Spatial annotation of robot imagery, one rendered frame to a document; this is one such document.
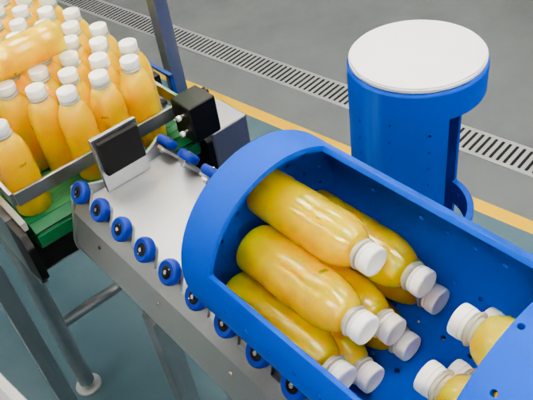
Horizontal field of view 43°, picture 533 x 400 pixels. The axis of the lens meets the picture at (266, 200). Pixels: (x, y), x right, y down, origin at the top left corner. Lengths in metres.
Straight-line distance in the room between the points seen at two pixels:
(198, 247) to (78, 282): 1.72
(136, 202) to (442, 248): 0.63
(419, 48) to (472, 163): 1.39
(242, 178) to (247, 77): 2.60
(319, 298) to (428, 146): 0.65
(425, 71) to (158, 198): 0.57
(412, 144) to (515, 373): 0.80
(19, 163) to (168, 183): 0.28
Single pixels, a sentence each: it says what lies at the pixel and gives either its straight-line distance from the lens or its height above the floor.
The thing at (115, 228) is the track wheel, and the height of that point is 0.96.
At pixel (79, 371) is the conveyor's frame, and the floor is 0.11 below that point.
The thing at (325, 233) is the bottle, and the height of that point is 1.18.
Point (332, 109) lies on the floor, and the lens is 3.09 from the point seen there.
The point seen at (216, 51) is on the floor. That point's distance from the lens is 3.68.
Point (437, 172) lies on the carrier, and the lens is 1.43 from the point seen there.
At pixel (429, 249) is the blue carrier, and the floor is 1.07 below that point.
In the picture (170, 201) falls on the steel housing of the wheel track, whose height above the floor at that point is 0.93.
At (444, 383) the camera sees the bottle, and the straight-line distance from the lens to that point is 0.74.
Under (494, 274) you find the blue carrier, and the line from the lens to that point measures 0.89.
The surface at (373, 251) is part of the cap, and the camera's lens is 0.79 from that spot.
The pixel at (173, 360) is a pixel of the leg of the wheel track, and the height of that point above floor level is 0.48.
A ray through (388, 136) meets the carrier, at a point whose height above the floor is 0.92.
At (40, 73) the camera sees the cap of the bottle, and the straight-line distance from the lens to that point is 1.45.
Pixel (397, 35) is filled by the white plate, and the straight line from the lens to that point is 1.48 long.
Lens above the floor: 1.75
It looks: 41 degrees down
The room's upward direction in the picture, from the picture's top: 10 degrees counter-clockwise
